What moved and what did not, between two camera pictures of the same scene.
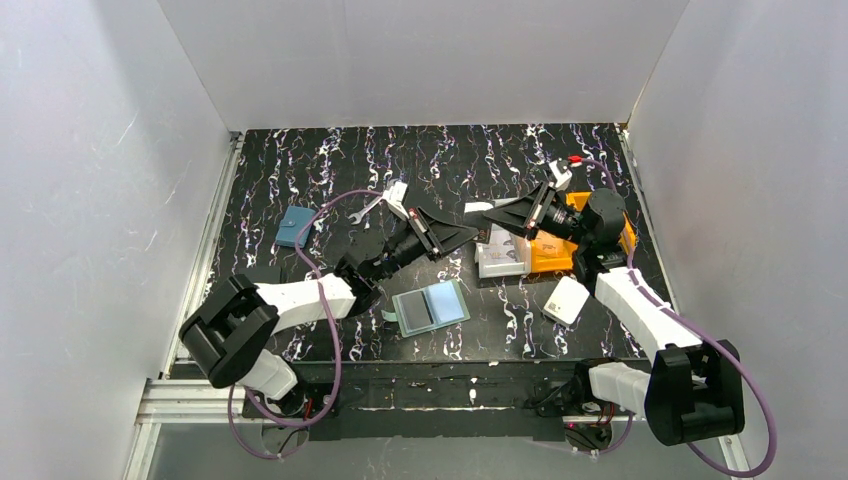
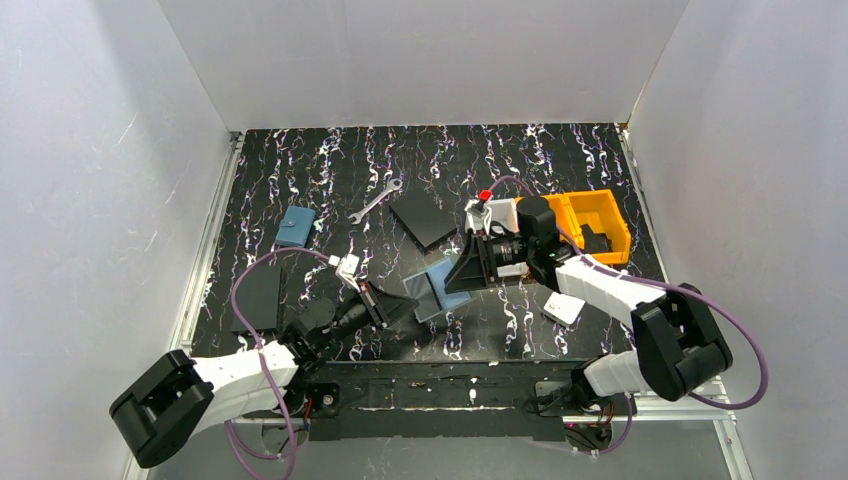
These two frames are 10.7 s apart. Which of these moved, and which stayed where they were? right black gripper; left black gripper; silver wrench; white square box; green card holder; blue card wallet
Moved: left black gripper; green card holder; right black gripper
Stayed: white square box; blue card wallet; silver wrench
